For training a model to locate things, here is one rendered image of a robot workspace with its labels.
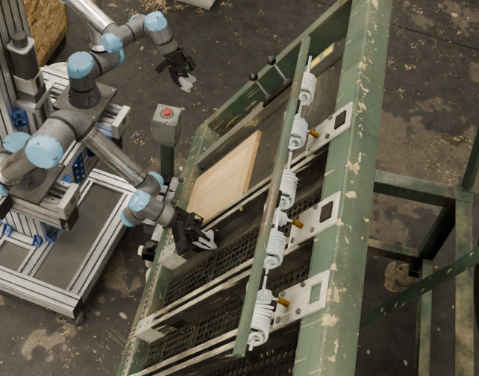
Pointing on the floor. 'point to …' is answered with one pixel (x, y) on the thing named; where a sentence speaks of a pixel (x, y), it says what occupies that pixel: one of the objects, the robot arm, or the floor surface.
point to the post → (167, 160)
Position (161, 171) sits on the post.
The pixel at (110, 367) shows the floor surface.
